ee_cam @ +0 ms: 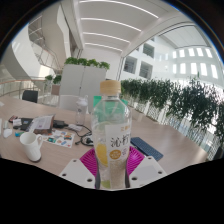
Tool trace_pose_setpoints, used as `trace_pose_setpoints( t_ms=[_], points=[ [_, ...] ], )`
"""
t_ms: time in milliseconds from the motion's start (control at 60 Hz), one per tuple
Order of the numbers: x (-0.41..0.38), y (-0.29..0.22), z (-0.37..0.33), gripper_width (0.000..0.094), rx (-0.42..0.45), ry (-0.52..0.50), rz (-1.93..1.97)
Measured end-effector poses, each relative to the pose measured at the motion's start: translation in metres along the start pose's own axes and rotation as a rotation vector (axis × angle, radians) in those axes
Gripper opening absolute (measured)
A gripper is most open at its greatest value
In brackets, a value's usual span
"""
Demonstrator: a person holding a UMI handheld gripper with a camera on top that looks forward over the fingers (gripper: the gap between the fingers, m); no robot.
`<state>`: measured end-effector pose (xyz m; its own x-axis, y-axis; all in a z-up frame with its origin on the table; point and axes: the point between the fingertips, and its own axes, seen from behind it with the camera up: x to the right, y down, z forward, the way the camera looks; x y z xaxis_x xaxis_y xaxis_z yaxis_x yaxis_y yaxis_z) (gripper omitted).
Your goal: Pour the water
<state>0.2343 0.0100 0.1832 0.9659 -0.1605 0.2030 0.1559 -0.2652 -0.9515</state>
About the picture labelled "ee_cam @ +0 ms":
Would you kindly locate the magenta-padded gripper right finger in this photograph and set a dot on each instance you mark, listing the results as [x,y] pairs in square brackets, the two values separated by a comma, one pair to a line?
[146,170]

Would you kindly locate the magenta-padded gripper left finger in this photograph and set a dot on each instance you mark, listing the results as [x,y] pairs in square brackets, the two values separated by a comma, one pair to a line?
[75,171]

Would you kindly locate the clear drink bottle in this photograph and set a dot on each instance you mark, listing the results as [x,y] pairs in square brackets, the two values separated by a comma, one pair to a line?
[111,133]

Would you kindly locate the black pouch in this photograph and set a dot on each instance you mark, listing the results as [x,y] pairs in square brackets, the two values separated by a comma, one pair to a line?
[60,124]

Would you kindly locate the white ceramic mug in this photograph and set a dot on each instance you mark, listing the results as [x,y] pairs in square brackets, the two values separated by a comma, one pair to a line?
[31,146]

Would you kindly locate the brown box with paper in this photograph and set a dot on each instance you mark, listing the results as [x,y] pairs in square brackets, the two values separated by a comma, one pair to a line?
[41,124]

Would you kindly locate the clear plastic shaker bottle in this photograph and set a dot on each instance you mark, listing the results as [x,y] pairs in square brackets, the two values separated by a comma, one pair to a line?
[81,111]

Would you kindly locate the small teal packet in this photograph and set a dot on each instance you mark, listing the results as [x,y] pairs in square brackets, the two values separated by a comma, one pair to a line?
[19,134]

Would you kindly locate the white chair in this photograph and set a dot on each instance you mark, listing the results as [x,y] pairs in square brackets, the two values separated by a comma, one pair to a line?
[68,103]

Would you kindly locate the black notebook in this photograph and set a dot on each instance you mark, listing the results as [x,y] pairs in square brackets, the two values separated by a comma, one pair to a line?
[24,123]

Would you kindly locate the row of green hedge plants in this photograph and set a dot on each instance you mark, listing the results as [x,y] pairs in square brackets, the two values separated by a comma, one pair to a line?
[180,100]

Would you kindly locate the black office chair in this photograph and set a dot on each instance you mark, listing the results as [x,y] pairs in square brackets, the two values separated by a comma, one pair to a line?
[30,96]

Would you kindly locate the potted plants in brown planter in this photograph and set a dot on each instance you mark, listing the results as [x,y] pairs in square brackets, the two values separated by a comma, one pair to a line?
[55,85]

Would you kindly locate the white cabinet topped with plants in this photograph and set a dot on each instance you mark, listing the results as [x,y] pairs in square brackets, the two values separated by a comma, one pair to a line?
[81,80]

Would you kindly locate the white staircase with railing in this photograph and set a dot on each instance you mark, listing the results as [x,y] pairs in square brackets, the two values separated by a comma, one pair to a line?
[23,56]

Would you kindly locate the long ceiling light strips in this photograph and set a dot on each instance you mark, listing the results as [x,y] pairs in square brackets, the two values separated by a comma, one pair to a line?
[110,21]

